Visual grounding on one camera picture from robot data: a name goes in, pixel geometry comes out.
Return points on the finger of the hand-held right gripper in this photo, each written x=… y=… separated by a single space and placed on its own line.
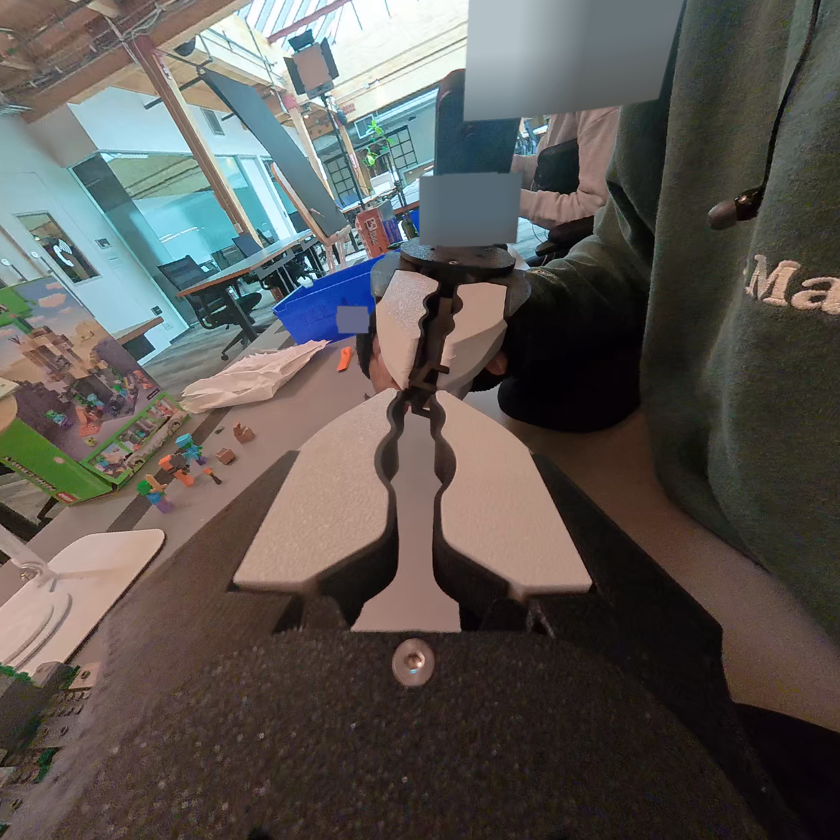
x=482 y=328
x=400 y=321

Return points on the black panel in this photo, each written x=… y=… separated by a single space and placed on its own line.
x=275 y=144

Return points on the dome ceiling camera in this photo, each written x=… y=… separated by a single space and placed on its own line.
x=186 y=47

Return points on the toy brick torch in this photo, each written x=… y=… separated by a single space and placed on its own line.
x=211 y=475

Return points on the black office chair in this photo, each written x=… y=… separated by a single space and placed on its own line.
x=197 y=282

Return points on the wooden easel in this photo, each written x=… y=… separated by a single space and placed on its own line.
x=328 y=246

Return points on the green plant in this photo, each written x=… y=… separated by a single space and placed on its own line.
x=379 y=141

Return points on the person's right hand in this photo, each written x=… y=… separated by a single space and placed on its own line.
x=380 y=374

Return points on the white paper bag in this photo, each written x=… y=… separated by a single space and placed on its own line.
x=256 y=380

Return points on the orange printed box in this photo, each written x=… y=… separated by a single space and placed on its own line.
x=374 y=233

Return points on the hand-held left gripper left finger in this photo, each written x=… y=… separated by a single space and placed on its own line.
x=328 y=512

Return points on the grey toy brick cliff model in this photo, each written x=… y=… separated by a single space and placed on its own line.
x=39 y=722

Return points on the black bag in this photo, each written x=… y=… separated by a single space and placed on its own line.
x=556 y=167

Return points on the wooden post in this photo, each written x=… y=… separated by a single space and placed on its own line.
x=197 y=141

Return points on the person's green hoodie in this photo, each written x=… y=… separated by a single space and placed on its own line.
x=722 y=394

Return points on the brown toy brick figure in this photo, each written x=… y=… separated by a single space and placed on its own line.
x=244 y=433

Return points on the studio light on stand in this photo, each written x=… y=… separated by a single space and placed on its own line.
x=312 y=65

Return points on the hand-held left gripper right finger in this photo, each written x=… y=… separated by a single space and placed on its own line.
x=505 y=518

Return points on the green headed toy brick figure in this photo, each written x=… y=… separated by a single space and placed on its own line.
x=154 y=492

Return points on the blue plastic bin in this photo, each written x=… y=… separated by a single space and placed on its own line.
x=308 y=315

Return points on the green printed toy box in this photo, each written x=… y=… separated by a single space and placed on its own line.
x=79 y=394

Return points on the wooden office table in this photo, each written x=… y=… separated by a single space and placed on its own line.
x=262 y=253
x=141 y=326

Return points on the grey desk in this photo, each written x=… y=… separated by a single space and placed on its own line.
x=289 y=420

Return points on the orange black toy brick figure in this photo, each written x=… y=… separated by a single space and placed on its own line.
x=177 y=467

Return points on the white stand base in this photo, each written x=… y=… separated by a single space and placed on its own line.
x=98 y=564

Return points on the person's right forearm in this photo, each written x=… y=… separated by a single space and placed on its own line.
x=590 y=308

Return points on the black clip toy brick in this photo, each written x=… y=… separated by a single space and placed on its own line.
x=420 y=390

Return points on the orange toy brick piece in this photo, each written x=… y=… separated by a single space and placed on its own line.
x=345 y=359

